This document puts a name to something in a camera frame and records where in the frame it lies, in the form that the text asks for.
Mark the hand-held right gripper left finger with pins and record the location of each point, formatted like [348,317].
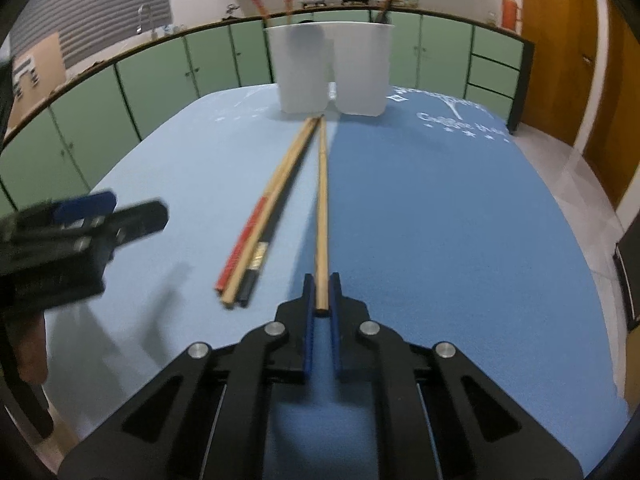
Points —
[309,320]

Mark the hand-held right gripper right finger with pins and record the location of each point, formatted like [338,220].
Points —
[336,320]

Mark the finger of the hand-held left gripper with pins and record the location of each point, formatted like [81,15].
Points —
[140,220]
[85,207]

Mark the black chopstick gold band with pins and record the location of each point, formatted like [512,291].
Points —
[252,275]

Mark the white two-compartment utensil holder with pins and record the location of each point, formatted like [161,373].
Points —
[360,70]

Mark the person's left hand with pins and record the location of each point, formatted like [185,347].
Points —
[32,350]

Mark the light blue printed mat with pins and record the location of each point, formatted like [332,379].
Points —
[190,170]

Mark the cardboard box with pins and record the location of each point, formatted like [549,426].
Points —
[42,70]

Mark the green lower kitchen cabinets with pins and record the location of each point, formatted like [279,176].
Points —
[165,75]

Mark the metal kitchen faucet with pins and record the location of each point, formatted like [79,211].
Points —
[141,15]

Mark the grey window blind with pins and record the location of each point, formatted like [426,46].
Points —
[100,5]

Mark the green cabinet drawer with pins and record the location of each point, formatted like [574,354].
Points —
[494,72]
[497,47]
[490,97]

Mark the black cabinet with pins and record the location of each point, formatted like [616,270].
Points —
[630,275]

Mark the dark kitchen countertop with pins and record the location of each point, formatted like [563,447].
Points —
[450,17]

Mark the brown wooden door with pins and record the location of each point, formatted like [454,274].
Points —
[555,35]
[617,110]

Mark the orange thermos flask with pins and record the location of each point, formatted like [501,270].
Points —
[510,10]

